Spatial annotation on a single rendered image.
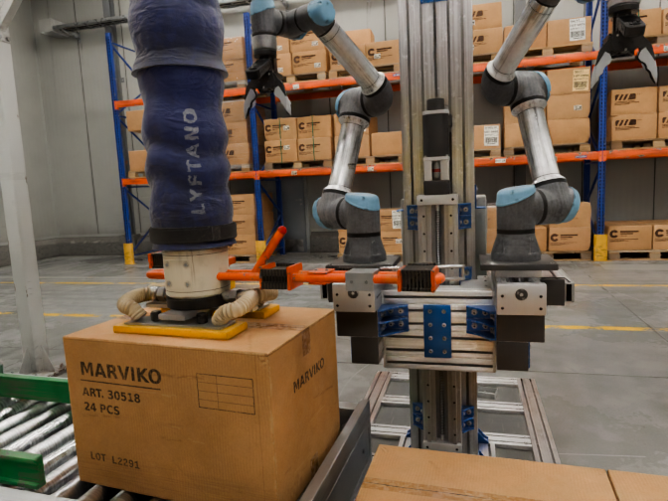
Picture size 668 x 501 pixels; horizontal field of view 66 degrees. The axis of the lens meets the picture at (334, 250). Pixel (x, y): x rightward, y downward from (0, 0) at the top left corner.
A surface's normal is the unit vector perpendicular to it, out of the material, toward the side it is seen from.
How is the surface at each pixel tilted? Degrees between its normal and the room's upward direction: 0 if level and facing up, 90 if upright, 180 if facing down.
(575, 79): 89
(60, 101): 90
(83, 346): 90
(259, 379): 90
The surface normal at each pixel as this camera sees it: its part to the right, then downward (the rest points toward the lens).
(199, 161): 0.48, -0.26
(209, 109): 0.84, -0.14
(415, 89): -0.26, 0.14
